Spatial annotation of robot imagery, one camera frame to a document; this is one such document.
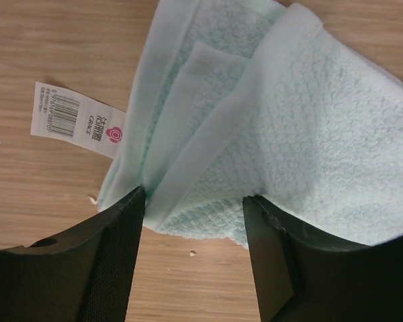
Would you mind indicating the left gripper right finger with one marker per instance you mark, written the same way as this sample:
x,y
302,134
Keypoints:
x,y
303,273

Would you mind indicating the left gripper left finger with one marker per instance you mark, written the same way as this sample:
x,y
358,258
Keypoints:
x,y
83,273

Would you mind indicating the light mint green towel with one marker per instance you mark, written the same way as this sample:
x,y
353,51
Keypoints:
x,y
240,98

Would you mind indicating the white barcode towel label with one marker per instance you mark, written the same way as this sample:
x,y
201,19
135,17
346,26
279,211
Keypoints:
x,y
66,115

